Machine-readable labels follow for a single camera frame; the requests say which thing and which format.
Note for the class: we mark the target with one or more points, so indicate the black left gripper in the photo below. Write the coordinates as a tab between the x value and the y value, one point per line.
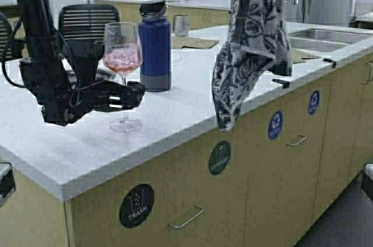
64	104

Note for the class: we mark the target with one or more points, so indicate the wine glass with pink liquid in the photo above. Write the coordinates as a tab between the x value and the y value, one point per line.
123	53

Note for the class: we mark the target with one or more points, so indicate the black white patterned cloth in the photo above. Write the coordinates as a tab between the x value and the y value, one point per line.
257	42

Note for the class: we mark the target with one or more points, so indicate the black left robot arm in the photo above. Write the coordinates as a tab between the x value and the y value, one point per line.
35	16

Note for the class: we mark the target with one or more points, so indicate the robot base right corner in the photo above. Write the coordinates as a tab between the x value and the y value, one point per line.
366	185

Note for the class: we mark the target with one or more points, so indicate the robot base left corner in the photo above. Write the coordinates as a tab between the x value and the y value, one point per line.
8	186

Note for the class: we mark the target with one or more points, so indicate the blue insulated water bottle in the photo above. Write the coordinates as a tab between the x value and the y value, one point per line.
155	37

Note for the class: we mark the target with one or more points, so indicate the brown paper napkin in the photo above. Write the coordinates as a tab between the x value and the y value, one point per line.
179	43

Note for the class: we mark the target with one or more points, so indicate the steel tumbler cup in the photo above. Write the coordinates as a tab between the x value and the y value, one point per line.
181	25

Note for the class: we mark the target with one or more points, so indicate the black mesh office chair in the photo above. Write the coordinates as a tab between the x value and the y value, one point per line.
86	22

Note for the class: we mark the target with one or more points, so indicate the green compost sticker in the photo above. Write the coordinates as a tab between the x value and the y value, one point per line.
219	157

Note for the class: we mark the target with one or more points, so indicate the black trash sticker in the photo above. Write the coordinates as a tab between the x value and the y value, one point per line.
136	206

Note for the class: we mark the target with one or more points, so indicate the blue recycle sticker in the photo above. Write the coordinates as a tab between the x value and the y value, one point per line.
314	102
275	125

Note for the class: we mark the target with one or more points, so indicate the black counter edge clip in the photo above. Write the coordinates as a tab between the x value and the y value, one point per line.
283	83

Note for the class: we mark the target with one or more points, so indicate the island steel sink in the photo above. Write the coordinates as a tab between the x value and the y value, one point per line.
321	40

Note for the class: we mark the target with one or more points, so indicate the trash drawer steel handle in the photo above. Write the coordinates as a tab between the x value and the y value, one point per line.
187	220

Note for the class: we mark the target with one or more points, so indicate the recycle drawer steel handle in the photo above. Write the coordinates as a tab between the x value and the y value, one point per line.
297	141

